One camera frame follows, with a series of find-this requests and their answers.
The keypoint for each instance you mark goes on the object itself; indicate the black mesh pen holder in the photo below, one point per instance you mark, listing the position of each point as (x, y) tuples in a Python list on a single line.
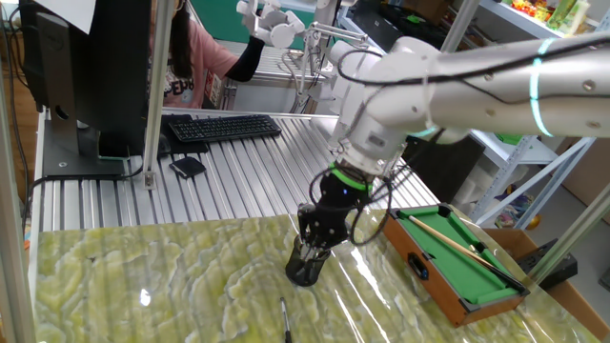
[(305, 271)]

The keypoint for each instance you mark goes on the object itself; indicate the person in pink shirt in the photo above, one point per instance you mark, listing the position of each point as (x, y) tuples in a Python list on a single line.
[(209, 62)]

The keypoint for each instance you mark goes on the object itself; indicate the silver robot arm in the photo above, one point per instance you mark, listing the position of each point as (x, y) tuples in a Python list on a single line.
[(524, 95)]

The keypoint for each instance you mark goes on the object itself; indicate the brown cardboard box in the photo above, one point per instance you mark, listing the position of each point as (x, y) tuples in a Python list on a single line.
[(572, 305)]

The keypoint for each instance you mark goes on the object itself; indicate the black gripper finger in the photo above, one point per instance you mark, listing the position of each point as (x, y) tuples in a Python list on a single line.
[(333, 236), (309, 224)]

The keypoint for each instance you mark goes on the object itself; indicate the colourful toy pile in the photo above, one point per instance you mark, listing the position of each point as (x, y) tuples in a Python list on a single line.
[(517, 209)]

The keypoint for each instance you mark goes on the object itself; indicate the white metal shelf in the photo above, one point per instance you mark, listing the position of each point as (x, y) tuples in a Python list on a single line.
[(524, 23)]

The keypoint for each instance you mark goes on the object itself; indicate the white paper note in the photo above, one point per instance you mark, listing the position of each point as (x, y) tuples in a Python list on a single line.
[(67, 12)]

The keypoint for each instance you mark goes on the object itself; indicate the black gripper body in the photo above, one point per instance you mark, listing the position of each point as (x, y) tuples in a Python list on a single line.
[(340, 205)]

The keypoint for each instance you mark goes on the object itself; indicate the black sleeved forearm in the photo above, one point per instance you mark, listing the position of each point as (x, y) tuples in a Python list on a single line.
[(248, 59)]

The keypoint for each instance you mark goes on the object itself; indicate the red yellow snack packs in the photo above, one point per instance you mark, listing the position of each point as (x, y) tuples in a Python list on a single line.
[(529, 7)]

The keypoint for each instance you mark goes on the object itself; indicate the green marble pattern mat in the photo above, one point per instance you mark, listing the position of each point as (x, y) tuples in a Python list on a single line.
[(167, 286)]

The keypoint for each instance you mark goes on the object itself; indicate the black computer monitor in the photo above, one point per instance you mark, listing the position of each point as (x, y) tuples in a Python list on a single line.
[(109, 71)]

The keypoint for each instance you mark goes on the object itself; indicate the wooden cue stick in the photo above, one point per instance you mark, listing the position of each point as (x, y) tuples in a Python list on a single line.
[(448, 240)]

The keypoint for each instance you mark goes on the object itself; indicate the black computer mouse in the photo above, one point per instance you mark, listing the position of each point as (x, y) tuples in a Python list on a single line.
[(164, 145)]

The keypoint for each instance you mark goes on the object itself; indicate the silver articulated stand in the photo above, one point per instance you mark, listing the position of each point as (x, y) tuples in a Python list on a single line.
[(338, 32)]

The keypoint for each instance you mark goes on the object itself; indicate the aluminium frame post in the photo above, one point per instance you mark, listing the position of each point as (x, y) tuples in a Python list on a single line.
[(159, 95), (572, 238), (457, 26), (12, 267)]

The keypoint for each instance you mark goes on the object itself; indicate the black storage case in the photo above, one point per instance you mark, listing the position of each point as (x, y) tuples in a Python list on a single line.
[(376, 24)]

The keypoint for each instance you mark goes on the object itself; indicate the clear gel pen black grip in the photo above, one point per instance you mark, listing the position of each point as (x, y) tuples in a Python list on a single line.
[(285, 316)]

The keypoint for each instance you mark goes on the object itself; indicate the black wallet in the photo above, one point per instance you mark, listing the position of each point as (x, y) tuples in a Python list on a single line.
[(188, 167)]

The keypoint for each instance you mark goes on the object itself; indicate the black mouse pad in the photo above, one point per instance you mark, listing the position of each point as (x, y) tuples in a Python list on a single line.
[(186, 147)]

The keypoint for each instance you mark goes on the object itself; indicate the white red carton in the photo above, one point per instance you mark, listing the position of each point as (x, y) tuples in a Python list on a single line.
[(214, 90)]

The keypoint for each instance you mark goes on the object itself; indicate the black plastic stand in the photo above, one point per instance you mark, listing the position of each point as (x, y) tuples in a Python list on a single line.
[(560, 271)]

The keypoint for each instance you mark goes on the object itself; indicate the black keyboard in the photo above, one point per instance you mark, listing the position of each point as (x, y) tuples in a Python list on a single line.
[(224, 127)]

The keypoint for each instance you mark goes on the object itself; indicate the mini pool table toy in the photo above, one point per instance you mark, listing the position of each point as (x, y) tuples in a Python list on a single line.
[(453, 271)]

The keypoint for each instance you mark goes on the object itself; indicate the pale drink bottle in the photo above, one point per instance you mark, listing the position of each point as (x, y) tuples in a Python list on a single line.
[(575, 18)]

